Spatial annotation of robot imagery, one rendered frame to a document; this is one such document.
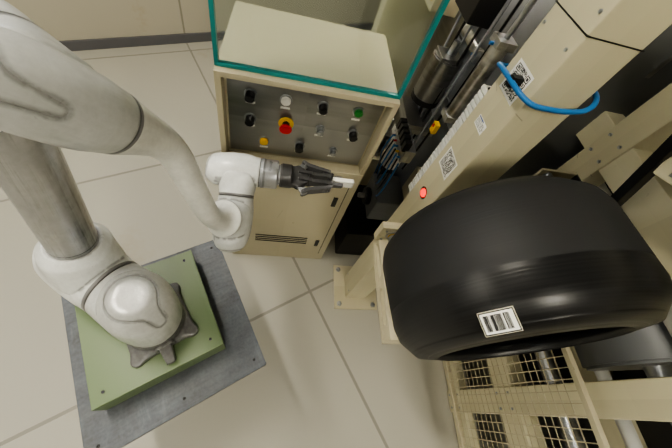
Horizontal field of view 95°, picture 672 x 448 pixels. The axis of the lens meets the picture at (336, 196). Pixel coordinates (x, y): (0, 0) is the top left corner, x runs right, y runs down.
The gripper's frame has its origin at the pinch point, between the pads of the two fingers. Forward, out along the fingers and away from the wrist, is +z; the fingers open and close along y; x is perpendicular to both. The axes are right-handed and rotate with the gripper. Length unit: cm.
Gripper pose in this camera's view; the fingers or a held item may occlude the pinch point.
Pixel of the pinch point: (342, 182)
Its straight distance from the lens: 99.8
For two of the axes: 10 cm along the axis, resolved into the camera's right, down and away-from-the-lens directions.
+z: 9.7, 1.1, 2.1
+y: -0.3, -8.3, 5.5
